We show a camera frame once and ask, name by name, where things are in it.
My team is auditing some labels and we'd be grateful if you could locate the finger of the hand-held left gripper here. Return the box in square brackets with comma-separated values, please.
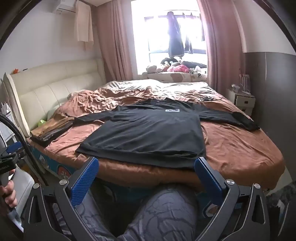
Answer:
[5, 142, 23, 155]

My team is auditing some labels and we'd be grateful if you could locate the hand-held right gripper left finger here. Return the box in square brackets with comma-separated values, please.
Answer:
[23, 157, 100, 241]

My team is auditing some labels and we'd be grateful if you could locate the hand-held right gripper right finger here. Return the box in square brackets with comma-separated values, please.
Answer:
[194, 157, 271, 241]

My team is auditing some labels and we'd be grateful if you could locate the black long-sleeve shirt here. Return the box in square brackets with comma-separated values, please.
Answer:
[75, 99, 260, 169]

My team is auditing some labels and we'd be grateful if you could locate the stack of folded clothes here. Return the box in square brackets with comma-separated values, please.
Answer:
[30, 112, 75, 147]

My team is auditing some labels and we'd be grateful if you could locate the person's left hand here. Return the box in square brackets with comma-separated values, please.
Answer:
[0, 182, 18, 208]

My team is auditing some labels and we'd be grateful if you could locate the grey nightstand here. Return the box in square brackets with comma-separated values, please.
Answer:
[0, 116, 16, 145]

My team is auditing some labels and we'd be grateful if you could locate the cartoon print mattress cover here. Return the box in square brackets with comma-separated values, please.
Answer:
[26, 138, 219, 217]

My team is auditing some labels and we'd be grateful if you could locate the brown blanket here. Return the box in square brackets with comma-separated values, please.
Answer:
[26, 87, 286, 189]

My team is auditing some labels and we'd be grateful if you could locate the person's left leg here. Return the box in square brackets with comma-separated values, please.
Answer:
[53, 197, 116, 241]

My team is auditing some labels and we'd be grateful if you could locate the person's leg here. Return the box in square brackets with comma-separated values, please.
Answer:
[116, 184, 204, 241]
[53, 197, 116, 241]

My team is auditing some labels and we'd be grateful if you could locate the person's right leg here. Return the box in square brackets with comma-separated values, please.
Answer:
[116, 184, 204, 241]

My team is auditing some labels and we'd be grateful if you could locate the cream padded headboard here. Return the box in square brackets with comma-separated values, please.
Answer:
[3, 58, 107, 137]

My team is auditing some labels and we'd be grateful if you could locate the white nightstand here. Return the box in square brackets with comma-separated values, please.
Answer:
[225, 88, 256, 116]

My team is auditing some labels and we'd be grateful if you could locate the white standing rack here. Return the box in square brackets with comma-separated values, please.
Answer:
[239, 74, 251, 94]

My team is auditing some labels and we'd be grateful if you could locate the spotted window cushion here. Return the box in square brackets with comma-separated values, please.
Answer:
[142, 71, 207, 82]

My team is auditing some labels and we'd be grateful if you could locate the pink plush toy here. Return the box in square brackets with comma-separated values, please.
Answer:
[167, 64, 189, 73]

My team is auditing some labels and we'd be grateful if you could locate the pile of plush toys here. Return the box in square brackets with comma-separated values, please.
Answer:
[146, 58, 207, 76]

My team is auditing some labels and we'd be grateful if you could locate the pink curtain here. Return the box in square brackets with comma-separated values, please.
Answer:
[196, 0, 242, 93]
[95, 0, 133, 81]

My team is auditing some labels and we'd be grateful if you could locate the cream hanging cloth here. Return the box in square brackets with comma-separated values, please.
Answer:
[74, 2, 94, 50]

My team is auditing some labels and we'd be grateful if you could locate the dark hanging garment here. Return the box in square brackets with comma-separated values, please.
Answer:
[167, 11, 185, 57]

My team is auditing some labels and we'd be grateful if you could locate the white air conditioner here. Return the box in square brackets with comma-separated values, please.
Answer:
[51, 0, 77, 14]

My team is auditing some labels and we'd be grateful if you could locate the thick black cable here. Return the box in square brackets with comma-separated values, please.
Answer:
[0, 113, 26, 153]

